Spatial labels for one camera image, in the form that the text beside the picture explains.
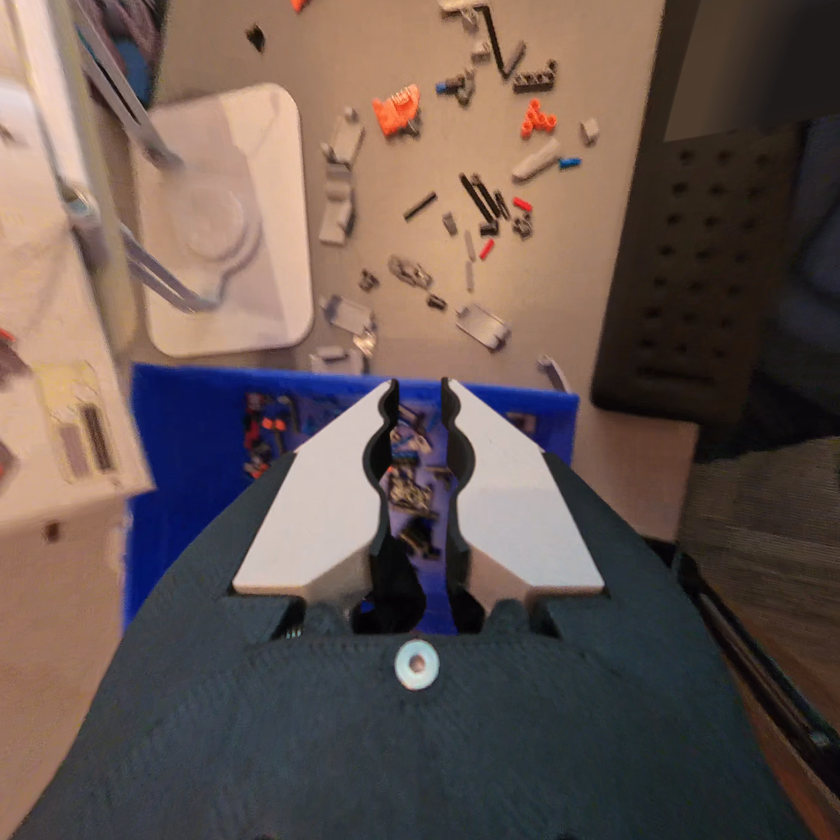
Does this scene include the blue plastic parts bin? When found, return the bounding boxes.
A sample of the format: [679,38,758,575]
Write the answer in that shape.
[125,363,580,634]

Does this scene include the orange three-hole connector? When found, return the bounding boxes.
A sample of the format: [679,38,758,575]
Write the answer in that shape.
[520,98,559,140]

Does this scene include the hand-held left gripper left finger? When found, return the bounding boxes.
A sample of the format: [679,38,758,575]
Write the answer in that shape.
[231,378,400,621]

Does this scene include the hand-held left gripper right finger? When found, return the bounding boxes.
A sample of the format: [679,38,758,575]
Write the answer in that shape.
[441,378,606,623]

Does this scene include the open instruction booklet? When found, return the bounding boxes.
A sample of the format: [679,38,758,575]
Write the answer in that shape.
[0,66,155,506]

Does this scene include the light grey bracket piece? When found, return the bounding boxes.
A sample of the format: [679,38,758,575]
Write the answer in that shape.
[319,107,366,165]
[318,165,357,247]

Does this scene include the black pin with blue tip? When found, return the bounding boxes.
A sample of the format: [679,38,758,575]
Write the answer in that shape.
[436,69,476,106]

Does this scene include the orange translucent piece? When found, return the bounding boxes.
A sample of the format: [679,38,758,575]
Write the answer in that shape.
[371,84,422,139]

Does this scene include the black office chair frame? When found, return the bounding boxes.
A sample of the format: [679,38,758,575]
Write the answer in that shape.
[646,535,840,782]

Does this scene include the wooden book stand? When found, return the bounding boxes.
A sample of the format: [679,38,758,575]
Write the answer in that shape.
[0,0,315,526]

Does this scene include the dark grey short beam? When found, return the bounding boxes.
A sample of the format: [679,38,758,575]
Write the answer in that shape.
[387,255,434,290]

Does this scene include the black long connector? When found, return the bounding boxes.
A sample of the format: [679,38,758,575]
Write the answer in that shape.
[458,172,511,237]

